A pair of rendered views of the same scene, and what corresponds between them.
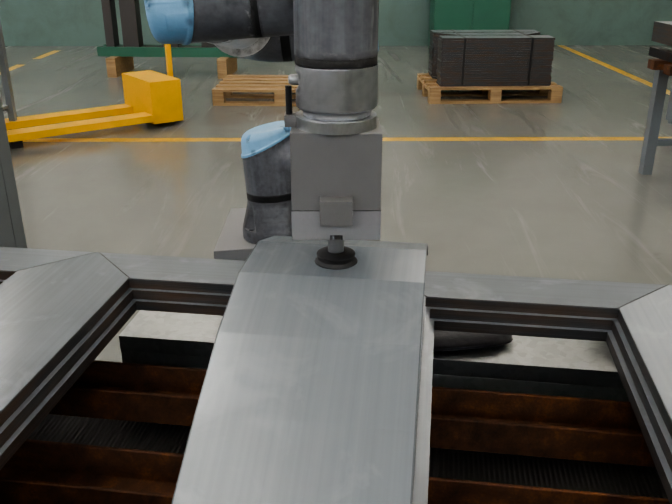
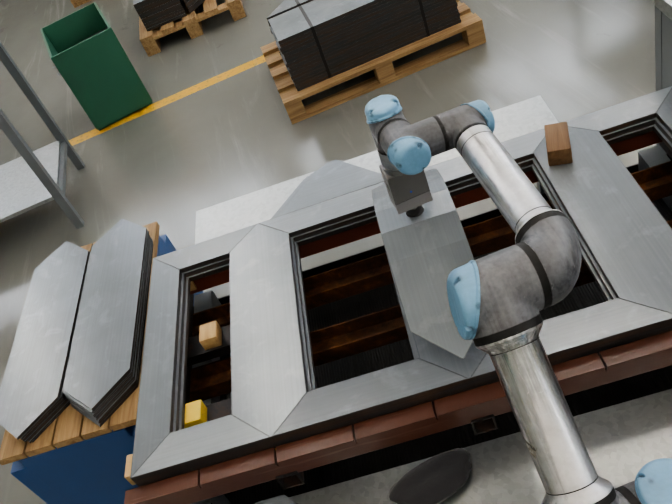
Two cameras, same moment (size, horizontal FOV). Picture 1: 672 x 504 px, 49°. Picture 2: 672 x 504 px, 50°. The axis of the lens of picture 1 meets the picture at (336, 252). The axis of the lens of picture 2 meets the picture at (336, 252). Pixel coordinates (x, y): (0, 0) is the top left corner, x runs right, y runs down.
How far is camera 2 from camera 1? 2.12 m
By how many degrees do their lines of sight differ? 116
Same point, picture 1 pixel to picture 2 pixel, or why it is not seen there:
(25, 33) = not seen: outside the picture
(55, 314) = (618, 251)
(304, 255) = (429, 208)
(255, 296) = (436, 187)
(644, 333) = (296, 370)
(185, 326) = (653, 415)
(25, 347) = (600, 227)
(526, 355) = (378, 485)
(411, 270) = (382, 217)
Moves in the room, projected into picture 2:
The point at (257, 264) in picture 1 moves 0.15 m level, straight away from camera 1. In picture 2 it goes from (444, 195) to (476, 229)
